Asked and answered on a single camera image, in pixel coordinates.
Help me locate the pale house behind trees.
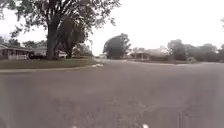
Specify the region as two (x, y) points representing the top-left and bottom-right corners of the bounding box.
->
(33, 46), (68, 60)

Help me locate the green grass lawn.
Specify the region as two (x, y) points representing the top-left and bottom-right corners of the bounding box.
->
(0, 58), (98, 70)

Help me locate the round dark green tree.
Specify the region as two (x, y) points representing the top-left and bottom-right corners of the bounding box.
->
(102, 32), (132, 60)

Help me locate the large dark-trunked tree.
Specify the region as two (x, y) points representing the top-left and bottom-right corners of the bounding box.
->
(0, 0), (122, 61)

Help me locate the grey asphalt road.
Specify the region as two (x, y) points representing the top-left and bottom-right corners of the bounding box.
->
(0, 59), (224, 128)

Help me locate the low house with pitched roof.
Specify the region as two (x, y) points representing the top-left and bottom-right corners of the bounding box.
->
(129, 47), (171, 62)

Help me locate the low house with white fence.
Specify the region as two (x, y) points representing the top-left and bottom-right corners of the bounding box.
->
(0, 43), (34, 61)

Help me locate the medium leafy tree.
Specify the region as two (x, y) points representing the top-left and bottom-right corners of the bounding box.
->
(57, 18), (88, 60)

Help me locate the grass verge strip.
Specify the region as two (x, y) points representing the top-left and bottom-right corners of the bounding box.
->
(128, 59), (224, 65)

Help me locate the row of dark trees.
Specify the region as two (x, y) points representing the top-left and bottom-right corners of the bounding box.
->
(167, 39), (224, 63)

